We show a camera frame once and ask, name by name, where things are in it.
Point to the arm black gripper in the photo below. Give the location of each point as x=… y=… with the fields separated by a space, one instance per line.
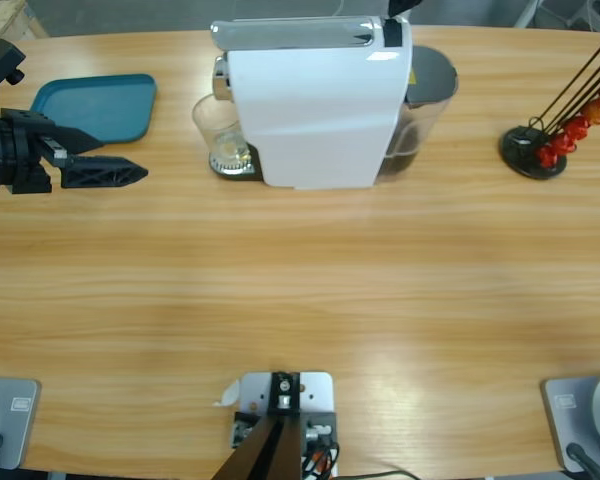
x=10 y=155

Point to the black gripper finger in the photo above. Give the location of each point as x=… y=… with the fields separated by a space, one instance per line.
x=402 y=6

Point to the clear glass cup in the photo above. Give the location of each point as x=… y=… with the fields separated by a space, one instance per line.
x=210 y=120

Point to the white capsule coffee machine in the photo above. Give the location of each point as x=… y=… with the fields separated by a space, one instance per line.
x=305 y=125

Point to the orange red foil coffee capsule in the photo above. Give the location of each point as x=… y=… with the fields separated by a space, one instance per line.
x=599 y=111

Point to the teal plastic tray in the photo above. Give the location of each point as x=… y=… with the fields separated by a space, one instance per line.
x=110 y=105

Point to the dark clear water tank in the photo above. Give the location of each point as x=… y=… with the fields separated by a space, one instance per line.
x=430 y=70

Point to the white chair leg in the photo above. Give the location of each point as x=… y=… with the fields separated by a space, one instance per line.
x=525 y=12

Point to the wooden crate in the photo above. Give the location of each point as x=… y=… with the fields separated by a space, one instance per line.
x=10 y=17

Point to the black capsule holder with rods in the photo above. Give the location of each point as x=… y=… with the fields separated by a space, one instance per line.
x=522 y=150

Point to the white paper tag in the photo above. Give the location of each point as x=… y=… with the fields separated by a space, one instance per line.
x=228 y=395

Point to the arm grey base plate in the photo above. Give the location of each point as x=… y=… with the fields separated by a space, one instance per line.
x=565 y=425
x=20 y=425

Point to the white mount block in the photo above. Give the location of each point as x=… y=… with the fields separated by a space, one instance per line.
x=315 y=395

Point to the dark camera post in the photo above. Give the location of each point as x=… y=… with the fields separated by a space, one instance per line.
x=275 y=450

